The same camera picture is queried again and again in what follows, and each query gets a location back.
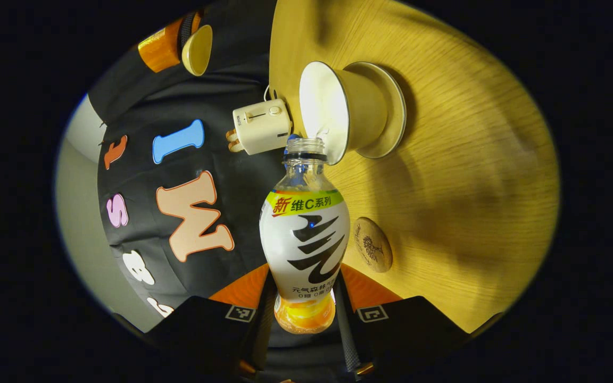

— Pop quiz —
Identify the clear water bottle white label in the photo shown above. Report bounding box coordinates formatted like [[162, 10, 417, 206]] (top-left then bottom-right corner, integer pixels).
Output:
[[259, 137, 351, 335]]

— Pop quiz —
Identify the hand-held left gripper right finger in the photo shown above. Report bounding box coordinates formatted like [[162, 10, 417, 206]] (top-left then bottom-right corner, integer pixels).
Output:
[[334, 263, 469, 380]]

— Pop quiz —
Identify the white ceramic teacup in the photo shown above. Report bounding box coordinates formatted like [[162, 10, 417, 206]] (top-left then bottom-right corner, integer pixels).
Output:
[[299, 61, 388, 165]]

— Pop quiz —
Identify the round wooden coaster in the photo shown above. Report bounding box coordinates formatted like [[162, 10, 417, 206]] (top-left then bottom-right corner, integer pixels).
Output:
[[353, 217, 393, 273]]

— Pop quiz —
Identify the black backdrop cloth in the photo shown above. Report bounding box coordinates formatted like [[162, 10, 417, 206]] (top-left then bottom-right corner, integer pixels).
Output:
[[87, 0, 296, 320]]

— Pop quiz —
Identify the cream toaster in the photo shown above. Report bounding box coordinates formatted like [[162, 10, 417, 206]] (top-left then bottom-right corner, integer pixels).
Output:
[[232, 98, 293, 156]]

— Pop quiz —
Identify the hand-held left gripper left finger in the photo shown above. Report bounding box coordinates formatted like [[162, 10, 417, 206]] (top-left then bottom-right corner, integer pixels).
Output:
[[144, 263, 275, 383]]

